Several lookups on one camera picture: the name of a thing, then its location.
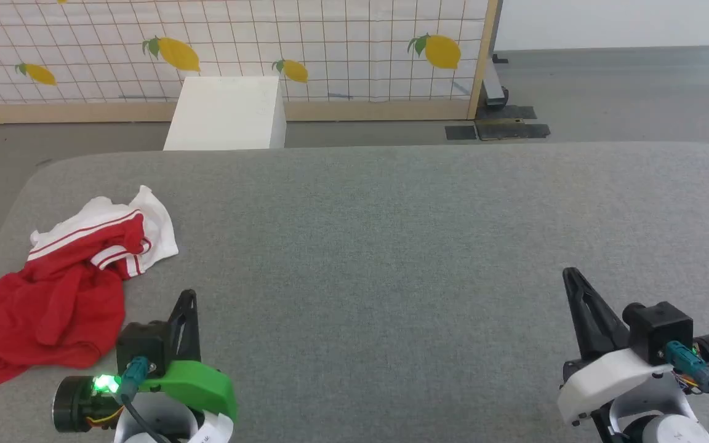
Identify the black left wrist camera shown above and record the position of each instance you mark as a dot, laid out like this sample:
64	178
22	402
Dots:
142	341

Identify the red white basketball jersey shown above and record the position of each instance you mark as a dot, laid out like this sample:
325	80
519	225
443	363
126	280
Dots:
53	307

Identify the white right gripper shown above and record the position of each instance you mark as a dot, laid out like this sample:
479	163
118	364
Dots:
607	378

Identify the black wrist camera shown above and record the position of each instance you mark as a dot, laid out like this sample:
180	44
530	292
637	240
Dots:
142	341
662	329

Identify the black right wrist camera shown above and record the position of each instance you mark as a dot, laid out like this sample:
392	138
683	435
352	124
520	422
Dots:
662	329

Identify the large black floor plate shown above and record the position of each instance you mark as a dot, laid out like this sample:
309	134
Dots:
511	126

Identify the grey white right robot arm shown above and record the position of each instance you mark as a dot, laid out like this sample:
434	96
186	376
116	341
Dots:
662	418

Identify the small black floor patch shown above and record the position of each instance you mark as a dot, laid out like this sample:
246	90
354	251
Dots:
460	133

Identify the white box pedestal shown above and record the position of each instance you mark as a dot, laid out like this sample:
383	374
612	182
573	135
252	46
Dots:
225	114

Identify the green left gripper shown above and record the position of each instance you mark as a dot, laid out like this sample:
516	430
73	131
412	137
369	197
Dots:
207	384

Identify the lemon print partition screen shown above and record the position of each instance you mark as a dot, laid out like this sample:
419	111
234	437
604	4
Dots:
330	31

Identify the white paper label tag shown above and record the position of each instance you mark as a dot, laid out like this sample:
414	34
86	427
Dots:
216	429

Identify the grey metal partition foot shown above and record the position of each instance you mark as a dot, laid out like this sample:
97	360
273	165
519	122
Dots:
493	89

